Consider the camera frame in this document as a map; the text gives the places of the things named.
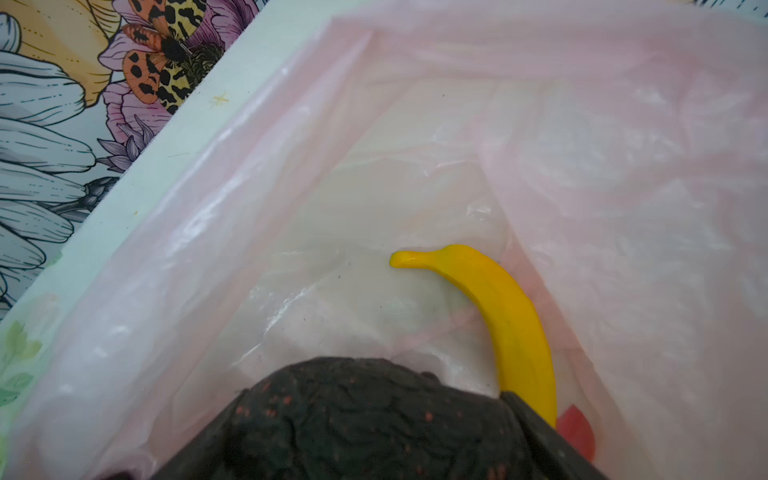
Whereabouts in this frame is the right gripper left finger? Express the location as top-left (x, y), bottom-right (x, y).
top-left (95, 395), bottom-right (247, 480)

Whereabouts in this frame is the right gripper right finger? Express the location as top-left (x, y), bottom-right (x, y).
top-left (500, 391), bottom-right (607, 480)

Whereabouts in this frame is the yellow fake banana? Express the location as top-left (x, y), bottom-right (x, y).
top-left (390, 244), bottom-right (558, 427)

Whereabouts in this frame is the dark brown fake avocado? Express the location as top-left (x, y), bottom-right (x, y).
top-left (200, 357), bottom-right (541, 479)

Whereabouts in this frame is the pink plastic bag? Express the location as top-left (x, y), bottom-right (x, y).
top-left (3, 1), bottom-right (767, 479)

